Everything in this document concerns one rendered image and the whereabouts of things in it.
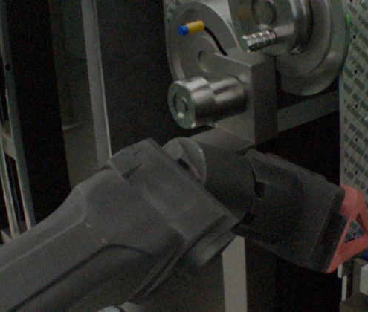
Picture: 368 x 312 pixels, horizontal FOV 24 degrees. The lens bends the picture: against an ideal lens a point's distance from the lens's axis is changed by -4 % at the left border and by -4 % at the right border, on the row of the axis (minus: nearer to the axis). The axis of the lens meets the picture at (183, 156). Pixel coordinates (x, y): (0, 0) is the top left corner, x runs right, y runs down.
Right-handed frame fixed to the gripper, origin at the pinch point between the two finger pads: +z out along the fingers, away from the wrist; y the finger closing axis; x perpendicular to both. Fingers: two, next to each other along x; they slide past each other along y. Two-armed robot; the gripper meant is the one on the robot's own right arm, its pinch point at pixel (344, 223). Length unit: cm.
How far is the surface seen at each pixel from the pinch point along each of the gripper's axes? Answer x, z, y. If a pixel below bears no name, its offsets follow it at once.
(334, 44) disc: 13.2, -9.2, 0.0
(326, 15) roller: 15.1, -10.6, -0.4
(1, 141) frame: -7.3, -9.0, -43.4
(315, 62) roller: 11.4, -8.4, -2.0
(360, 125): 8.2, -3.3, 0.4
